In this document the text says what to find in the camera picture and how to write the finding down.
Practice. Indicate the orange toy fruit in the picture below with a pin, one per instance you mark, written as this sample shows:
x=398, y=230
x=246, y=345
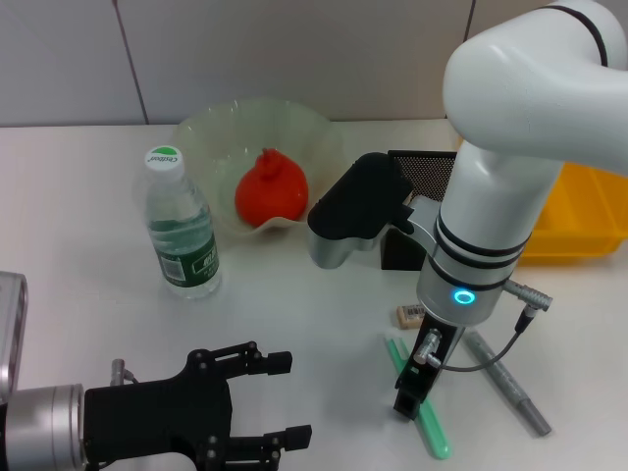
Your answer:
x=272, y=196

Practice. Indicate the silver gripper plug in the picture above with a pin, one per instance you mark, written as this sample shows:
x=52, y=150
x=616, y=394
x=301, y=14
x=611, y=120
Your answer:
x=119, y=371
x=426, y=347

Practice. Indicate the clear green-label water bottle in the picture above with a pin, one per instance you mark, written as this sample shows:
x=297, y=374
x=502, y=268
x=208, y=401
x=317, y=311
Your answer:
x=184, y=235

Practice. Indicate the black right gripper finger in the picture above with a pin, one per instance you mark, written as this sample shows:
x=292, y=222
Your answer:
x=411, y=400

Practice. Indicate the black mesh pen holder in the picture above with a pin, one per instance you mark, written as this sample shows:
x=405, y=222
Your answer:
x=427, y=172

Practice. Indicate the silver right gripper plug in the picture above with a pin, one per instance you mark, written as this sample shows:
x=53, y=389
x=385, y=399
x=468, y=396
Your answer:
x=426, y=347

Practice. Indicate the yellow plastic bin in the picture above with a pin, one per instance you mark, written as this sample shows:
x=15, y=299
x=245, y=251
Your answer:
x=579, y=216

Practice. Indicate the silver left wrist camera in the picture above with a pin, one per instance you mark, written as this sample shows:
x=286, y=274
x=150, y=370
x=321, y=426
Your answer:
x=11, y=333

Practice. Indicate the pale green wavy fruit bowl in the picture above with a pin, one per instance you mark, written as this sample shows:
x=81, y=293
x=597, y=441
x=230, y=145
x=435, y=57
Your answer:
x=221, y=127

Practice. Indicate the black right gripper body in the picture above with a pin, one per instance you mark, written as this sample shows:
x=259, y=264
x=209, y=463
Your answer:
x=444, y=338

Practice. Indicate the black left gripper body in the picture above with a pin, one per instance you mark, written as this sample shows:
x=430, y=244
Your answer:
x=157, y=417

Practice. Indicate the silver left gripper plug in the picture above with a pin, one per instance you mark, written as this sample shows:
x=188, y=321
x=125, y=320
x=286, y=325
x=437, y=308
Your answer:
x=119, y=371

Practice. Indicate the mint green utility knife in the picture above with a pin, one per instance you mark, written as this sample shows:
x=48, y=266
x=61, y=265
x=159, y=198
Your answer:
x=436, y=432

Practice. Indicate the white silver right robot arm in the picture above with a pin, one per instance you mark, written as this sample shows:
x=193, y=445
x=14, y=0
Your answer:
x=500, y=172

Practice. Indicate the grey marker pen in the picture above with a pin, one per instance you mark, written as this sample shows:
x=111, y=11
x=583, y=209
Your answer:
x=515, y=392

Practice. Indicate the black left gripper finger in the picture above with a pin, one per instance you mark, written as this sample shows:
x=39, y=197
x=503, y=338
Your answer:
x=278, y=363
x=299, y=436

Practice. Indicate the beige barcode eraser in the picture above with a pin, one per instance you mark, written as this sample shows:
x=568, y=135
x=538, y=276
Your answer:
x=409, y=315

